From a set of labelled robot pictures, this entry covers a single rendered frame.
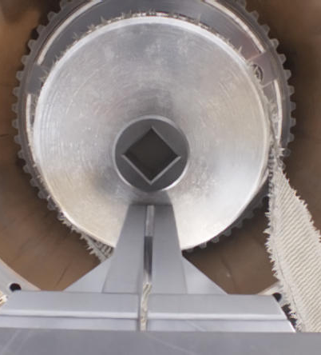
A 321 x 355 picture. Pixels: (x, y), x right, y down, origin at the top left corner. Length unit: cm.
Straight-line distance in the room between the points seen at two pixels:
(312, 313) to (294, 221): 8
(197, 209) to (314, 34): 21
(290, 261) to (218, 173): 10
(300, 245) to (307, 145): 14
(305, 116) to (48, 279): 33
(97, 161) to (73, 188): 2
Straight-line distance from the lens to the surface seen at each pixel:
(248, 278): 30
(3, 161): 34
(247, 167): 16
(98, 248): 20
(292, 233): 23
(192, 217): 16
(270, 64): 32
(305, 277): 25
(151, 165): 15
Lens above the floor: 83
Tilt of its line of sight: 13 degrees up
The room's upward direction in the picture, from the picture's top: 153 degrees clockwise
